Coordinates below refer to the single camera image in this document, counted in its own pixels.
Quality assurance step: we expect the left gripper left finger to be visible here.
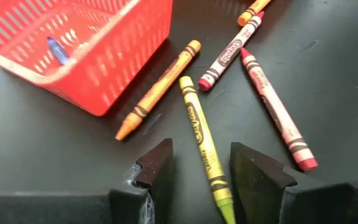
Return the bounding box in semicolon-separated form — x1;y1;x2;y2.
0;138;175;224

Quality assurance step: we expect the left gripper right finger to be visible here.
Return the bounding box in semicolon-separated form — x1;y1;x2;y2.
230;142;358;224

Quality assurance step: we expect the red-pink plastic basket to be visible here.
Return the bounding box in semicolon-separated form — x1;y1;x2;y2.
0;0;174;117

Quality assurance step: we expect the blue crayon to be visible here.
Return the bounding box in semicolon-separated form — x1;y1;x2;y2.
46;36;71;66

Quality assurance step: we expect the pink crayon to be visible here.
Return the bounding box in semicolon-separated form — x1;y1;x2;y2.
197;11;265;92
240;47;319;173

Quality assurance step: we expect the yellow crayon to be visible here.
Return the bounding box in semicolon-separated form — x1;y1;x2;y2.
178;75;237;224

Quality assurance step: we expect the orange crayon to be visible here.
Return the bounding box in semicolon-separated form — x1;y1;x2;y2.
237;0;273;27
114;39;203;142

